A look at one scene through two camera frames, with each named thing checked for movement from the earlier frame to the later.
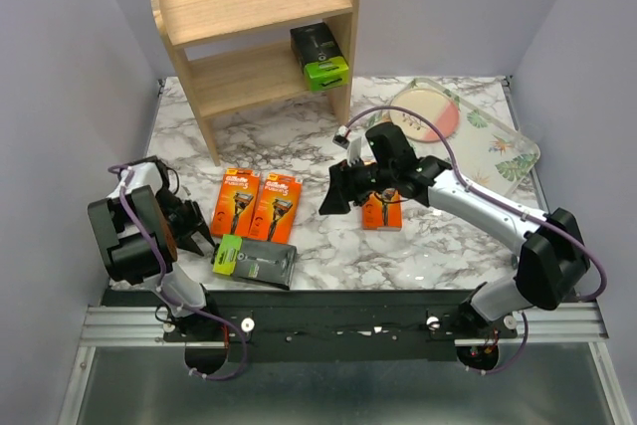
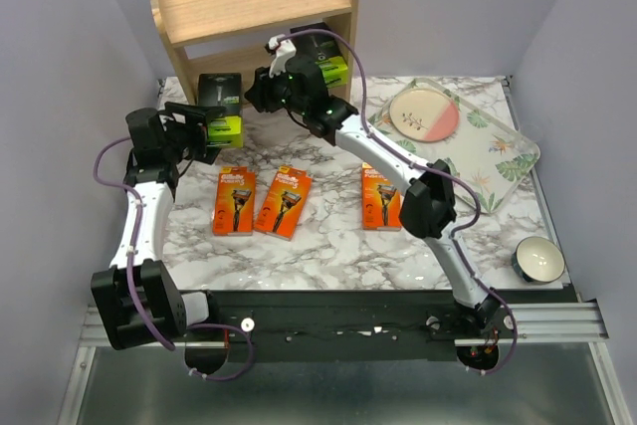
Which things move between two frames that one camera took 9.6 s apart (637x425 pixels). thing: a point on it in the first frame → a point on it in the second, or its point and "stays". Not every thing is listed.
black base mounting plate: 335,325 stays
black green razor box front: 264,261 → 224,90
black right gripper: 343,189 → 261,98
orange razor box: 380,214 stays
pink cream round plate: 438,107 stays
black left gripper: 179,233 → 196,126
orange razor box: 236,202 stays
